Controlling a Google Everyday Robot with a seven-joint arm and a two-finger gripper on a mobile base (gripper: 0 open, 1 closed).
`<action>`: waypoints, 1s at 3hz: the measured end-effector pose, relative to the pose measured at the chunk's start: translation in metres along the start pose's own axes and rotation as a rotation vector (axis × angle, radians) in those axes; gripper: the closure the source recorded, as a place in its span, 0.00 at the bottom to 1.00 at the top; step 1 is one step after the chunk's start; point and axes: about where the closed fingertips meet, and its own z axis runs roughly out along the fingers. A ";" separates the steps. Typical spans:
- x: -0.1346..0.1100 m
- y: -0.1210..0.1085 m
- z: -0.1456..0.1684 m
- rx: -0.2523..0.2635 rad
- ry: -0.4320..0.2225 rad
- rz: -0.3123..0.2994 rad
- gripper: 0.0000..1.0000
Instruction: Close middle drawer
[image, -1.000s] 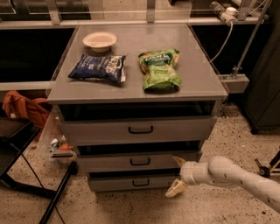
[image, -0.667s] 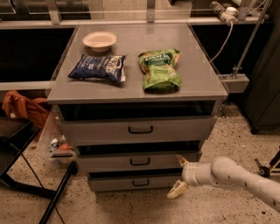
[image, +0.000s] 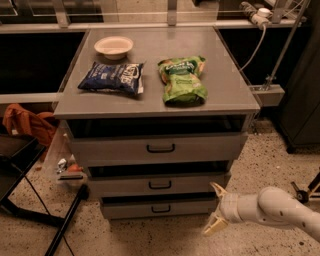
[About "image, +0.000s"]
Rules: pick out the grey drawer cabinet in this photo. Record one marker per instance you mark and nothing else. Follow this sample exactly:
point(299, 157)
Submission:
point(229, 107)

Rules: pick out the white paper bowl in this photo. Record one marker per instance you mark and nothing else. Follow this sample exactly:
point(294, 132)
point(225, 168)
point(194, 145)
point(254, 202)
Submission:
point(114, 47)

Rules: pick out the clear plastic trash bag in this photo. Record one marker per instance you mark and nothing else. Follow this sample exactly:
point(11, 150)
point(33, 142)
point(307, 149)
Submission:
point(60, 165)

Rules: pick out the grey top drawer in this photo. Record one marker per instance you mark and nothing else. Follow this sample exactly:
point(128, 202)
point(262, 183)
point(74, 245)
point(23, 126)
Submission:
point(157, 149)

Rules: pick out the grey bottom drawer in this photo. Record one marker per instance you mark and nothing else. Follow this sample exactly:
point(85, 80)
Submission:
point(158, 205)

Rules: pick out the grey drawer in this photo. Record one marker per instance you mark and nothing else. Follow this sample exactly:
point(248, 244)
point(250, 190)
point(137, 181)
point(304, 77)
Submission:
point(157, 179)
point(157, 149)
point(158, 205)

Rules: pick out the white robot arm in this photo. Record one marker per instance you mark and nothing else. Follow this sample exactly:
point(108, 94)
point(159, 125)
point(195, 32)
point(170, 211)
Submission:
point(271, 206)

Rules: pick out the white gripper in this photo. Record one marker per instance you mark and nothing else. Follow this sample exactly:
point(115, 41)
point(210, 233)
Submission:
point(229, 206)

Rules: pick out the blue chip bag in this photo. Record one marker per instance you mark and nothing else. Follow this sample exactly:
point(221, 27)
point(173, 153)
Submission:
point(126, 78)

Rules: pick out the grey metal bracket block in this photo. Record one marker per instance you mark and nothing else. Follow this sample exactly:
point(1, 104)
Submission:
point(267, 96)

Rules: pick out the dark cabinet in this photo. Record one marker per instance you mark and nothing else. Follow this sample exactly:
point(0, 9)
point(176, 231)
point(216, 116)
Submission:
point(298, 116)

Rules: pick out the green snack bag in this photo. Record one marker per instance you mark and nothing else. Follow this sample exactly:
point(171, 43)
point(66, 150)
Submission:
point(181, 77)

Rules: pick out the orange cloth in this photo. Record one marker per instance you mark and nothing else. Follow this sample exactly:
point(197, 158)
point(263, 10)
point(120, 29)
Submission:
point(42, 126)

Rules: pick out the black caster wheel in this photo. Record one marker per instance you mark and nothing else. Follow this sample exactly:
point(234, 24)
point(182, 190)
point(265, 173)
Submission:
point(313, 190)

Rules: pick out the white power strip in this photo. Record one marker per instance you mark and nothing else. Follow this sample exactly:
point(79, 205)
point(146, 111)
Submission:
point(252, 14)

